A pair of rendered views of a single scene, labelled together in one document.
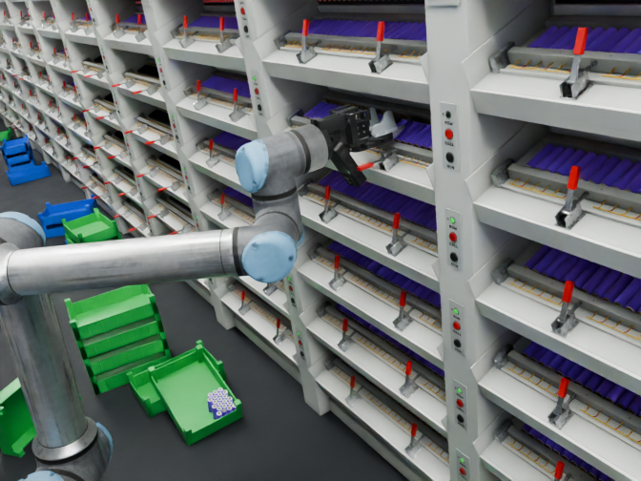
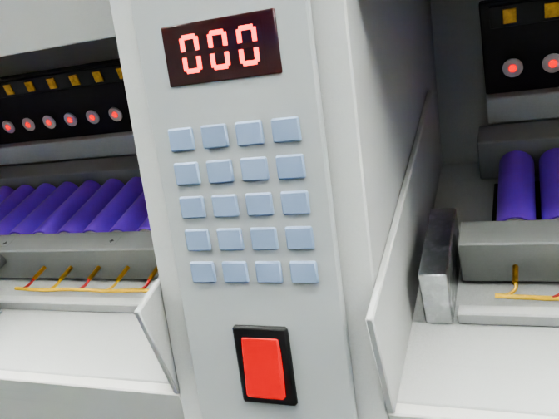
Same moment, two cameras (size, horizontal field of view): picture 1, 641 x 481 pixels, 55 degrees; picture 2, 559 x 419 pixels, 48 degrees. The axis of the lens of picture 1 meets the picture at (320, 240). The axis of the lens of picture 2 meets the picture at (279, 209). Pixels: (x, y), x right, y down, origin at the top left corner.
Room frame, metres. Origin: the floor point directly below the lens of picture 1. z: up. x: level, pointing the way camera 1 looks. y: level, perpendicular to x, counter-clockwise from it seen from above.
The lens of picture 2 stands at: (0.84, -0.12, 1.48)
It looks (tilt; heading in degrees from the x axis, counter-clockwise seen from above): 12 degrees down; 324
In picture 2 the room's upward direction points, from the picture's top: 8 degrees counter-clockwise
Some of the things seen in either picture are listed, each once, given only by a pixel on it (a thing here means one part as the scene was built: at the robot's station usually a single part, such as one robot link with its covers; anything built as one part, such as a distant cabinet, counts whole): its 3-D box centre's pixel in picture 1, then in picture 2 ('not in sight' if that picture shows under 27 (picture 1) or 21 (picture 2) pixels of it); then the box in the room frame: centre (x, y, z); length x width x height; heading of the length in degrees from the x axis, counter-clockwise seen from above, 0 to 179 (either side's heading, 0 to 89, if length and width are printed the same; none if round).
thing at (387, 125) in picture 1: (388, 124); not in sight; (1.27, -0.18, 1.04); 0.09 x 0.03 x 0.06; 113
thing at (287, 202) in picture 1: (278, 218); not in sight; (1.13, 0.08, 0.92); 0.12 x 0.09 x 0.12; 175
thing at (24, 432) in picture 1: (34, 402); not in sight; (1.76, 1.06, 0.10); 0.30 x 0.08 x 0.20; 156
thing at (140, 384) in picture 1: (176, 376); not in sight; (1.88, 0.59, 0.04); 0.30 x 0.20 x 0.08; 121
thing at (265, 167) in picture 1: (271, 162); not in sight; (1.15, 0.07, 1.03); 0.12 x 0.09 x 0.10; 121
